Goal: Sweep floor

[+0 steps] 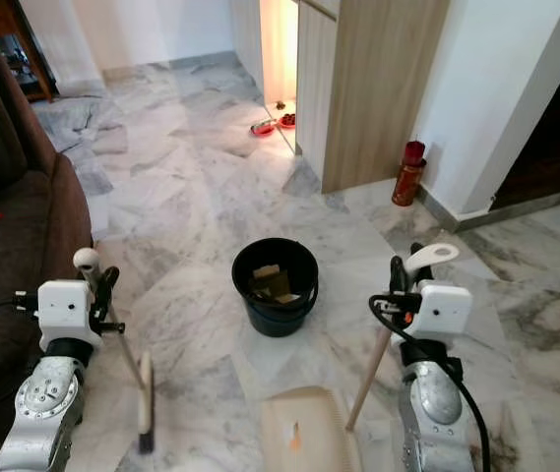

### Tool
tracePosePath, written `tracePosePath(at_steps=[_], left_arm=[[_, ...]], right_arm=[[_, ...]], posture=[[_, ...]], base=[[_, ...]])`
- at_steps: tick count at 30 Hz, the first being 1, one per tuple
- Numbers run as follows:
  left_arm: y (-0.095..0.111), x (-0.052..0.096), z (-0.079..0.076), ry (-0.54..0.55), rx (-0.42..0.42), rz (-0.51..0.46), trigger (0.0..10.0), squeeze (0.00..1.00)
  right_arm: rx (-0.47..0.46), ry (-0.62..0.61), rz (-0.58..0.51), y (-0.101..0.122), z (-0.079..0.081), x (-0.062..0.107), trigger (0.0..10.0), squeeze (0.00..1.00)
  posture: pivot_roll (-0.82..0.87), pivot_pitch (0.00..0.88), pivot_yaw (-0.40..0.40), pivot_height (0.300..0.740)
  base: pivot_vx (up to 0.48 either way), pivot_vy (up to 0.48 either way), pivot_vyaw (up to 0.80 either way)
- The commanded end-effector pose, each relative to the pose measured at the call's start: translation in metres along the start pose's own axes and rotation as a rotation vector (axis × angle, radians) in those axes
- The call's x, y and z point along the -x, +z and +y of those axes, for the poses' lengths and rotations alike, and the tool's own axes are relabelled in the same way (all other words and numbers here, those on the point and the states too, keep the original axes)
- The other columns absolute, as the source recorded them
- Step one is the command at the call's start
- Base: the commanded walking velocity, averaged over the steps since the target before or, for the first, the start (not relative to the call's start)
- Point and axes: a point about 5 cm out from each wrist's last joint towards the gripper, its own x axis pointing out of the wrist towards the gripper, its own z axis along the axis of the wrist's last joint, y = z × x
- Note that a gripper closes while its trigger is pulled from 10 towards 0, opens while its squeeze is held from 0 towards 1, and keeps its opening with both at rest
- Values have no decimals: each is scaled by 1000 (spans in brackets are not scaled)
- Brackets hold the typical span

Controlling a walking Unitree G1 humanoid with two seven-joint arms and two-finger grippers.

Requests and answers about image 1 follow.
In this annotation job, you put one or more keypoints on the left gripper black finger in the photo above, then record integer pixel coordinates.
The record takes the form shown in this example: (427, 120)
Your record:
(110, 279)

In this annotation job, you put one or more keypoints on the brown cardboard scrap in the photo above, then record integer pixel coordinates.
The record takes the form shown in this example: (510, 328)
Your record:
(272, 282)

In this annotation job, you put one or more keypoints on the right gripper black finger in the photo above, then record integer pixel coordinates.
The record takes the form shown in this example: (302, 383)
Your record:
(419, 267)
(399, 273)

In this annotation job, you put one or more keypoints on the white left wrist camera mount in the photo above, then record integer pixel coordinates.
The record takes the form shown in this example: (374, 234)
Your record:
(68, 310)

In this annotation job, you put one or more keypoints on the wooden broom with white knob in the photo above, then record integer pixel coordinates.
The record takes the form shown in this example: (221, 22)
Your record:
(87, 259)

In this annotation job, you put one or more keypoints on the dark wooden staircase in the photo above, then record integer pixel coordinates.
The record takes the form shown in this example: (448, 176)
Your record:
(555, 138)

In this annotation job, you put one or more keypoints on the red cylindrical canister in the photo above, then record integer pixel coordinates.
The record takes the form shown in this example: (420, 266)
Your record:
(408, 177)

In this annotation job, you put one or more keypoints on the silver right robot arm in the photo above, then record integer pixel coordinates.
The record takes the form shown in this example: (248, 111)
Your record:
(432, 403)

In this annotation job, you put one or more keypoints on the dark brown fabric sofa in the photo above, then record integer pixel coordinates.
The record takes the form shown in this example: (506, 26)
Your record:
(4, 256)

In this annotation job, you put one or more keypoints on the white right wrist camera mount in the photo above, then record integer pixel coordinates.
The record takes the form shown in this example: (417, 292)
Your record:
(442, 310)

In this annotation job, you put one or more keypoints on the light wooden cabinet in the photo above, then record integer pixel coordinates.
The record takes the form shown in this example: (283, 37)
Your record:
(378, 88)

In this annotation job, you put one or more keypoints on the red bowl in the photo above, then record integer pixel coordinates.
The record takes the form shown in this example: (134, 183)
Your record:
(262, 128)
(286, 121)

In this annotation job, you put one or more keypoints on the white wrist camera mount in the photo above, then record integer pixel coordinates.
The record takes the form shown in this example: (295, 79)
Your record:
(442, 310)
(68, 310)

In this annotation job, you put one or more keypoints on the black plastic bucket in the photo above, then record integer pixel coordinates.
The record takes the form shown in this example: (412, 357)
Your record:
(275, 317)

